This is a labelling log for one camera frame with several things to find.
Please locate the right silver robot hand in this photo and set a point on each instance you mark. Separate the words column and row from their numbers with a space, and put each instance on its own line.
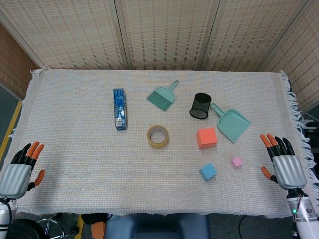
column 289, row 171

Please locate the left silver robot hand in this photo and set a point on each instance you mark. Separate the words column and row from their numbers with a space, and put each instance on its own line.
column 13, row 178

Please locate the small pink foam cube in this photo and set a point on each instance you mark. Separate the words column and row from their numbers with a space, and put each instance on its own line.
column 237, row 162

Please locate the blue foam cube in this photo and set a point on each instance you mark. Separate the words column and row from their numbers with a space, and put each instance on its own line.
column 207, row 171

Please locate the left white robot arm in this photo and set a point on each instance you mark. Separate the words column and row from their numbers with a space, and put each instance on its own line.
column 3, row 211

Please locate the orange foam cube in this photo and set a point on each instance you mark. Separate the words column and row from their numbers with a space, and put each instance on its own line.
column 207, row 138

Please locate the teal hand brush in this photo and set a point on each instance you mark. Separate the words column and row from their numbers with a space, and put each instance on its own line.
column 162, row 98

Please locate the black ribbed robot cover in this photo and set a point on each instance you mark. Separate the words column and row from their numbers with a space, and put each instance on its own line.
column 25, row 230

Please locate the teal dustpan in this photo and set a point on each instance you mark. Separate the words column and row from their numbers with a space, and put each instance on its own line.
column 233, row 124

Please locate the white woven fringed tablecloth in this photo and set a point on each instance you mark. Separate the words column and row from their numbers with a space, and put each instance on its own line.
column 99, row 161

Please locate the black fabric bundle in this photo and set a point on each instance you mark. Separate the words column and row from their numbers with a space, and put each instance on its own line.
column 94, row 218

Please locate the orange box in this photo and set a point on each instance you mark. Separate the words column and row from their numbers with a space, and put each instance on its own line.
column 97, row 230

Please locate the black mesh pen cup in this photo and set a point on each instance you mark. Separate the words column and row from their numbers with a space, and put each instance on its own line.
column 199, row 109

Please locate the woven bamboo screen panel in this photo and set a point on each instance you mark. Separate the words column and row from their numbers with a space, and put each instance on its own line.
column 62, row 32
column 301, row 62
column 249, row 32
column 167, row 32

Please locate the brown woven screen panel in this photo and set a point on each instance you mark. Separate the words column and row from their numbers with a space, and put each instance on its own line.
column 12, row 64

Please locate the blue plastic wrapped package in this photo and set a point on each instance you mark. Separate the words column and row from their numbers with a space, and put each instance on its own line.
column 120, row 109

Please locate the brown packing tape roll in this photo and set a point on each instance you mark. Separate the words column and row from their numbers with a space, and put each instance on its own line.
column 149, row 140

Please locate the blue padded seat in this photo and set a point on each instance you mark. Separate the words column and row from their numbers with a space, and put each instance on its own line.
column 157, row 226

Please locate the white metal bracket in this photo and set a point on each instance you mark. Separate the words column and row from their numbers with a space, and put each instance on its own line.
column 307, row 123

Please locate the chrome stool frame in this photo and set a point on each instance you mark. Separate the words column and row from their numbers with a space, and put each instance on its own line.
column 47, row 225

